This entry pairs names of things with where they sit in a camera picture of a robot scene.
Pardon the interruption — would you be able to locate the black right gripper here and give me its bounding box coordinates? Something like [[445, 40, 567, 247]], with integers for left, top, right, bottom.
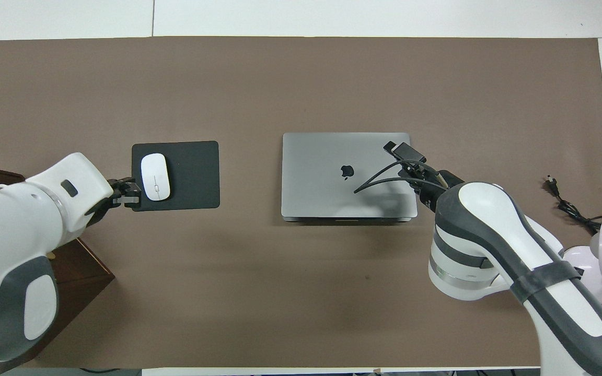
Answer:
[[383, 141, 465, 212]]

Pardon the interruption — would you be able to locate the white computer mouse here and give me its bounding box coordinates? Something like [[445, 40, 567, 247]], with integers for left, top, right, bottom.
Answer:
[[141, 153, 171, 202]]

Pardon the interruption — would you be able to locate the brown wooden box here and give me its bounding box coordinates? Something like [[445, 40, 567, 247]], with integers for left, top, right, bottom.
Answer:
[[0, 163, 115, 366]]

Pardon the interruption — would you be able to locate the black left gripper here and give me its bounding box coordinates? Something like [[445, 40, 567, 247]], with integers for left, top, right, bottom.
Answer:
[[103, 178, 143, 210]]

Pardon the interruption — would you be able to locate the black lamp power cable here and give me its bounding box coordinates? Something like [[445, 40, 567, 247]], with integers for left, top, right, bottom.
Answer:
[[544, 177, 602, 233]]

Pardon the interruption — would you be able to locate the grey Apple laptop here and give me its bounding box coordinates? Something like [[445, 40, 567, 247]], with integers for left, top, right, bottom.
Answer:
[[281, 132, 418, 224]]

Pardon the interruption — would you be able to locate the brown table mat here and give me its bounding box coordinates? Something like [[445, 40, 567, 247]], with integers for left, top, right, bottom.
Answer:
[[0, 37, 602, 369]]

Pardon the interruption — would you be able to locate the black mouse pad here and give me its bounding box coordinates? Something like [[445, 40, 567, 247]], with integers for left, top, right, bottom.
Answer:
[[132, 140, 221, 212]]

